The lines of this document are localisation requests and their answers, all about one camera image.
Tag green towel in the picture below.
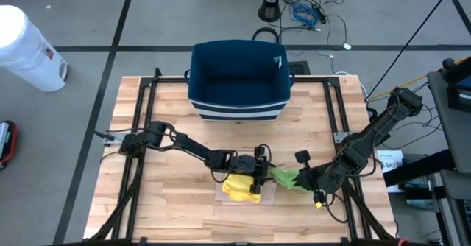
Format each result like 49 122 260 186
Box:
269 166 312 194

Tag yellow towel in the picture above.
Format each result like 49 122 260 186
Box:
221 172 263 204

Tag grey equipment rack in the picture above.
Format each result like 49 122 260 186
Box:
404 168 471 246

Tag black stand base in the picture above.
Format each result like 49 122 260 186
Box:
257 0 283 23

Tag yellow cable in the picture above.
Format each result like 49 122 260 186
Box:
366 57 469 103

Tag black cart bar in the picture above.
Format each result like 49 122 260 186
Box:
382 148 458 188

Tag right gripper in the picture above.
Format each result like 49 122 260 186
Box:
294 150 345 207

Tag white trash bin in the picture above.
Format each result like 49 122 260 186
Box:
0 4 70 93

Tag blue cable coil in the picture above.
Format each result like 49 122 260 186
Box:
292 3 319 28

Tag white printed paper sheet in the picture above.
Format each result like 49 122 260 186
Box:
377 149 406 194

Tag pink towel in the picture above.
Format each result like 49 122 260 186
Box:
214 178 278 205

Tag black slanted pole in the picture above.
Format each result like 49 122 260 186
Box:
366 0 459 102

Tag red and black case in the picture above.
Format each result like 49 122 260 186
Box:
0 119 18 172

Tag black metal table frame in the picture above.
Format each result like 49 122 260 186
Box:
88 67 398 244

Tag black cable coil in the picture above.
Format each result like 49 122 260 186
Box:
251 27 281 45

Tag black box with screen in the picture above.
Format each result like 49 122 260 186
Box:
441 57 471 113

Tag black floor cable tangle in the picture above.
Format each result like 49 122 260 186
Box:
283 0 355 52

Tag navy white striped fabric basket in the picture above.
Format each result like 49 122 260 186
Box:
186 39 295 122

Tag grey cart top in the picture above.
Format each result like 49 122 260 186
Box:
426 71 471 175

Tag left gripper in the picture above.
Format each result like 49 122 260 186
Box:
235 145 273 195

